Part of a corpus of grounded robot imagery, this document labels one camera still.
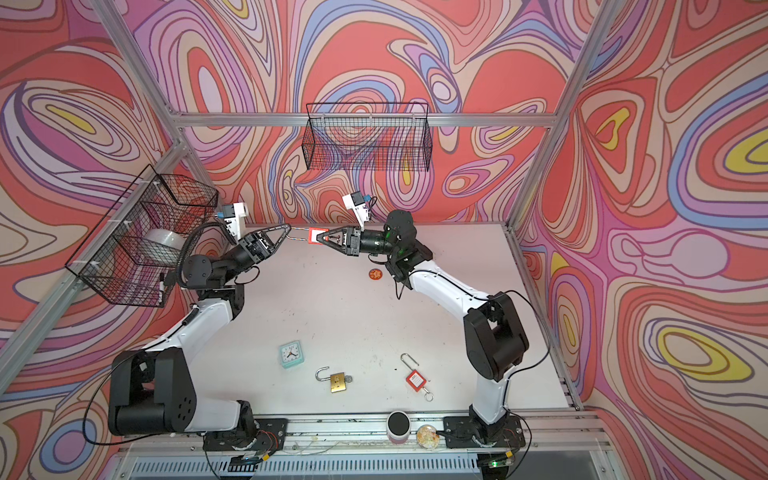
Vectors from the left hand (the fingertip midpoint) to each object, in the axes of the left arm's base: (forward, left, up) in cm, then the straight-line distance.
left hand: (292, 235), depth 67 cm
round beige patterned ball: (-34, -31, -37) cm, 59 cm away
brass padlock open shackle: (-21, -8, -35) cm, 42 cm away
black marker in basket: (-6, +34, -12) cm, 36 cm away
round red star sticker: (+15, -17, -37) cm, 43 cm away
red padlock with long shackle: (-21, -29, -35) cm, 50 cm away
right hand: (-1, -6, -3) cm, 7 cm away
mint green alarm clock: (-14, +6, -35) cm, 38 cm away
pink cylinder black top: (-33, -24, -32) cm, 52 cm away
